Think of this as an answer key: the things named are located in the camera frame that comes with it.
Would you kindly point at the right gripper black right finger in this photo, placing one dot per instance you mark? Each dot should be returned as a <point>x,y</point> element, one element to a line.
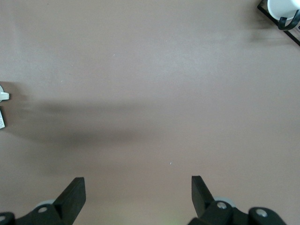
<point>201,199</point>

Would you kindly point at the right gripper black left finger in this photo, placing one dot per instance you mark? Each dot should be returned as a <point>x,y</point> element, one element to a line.
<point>70,199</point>

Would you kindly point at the grey cup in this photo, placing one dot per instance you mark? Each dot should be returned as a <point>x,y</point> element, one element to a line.
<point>3,95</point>

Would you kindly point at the white bowl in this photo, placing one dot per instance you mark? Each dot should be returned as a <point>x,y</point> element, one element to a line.
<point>281,8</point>

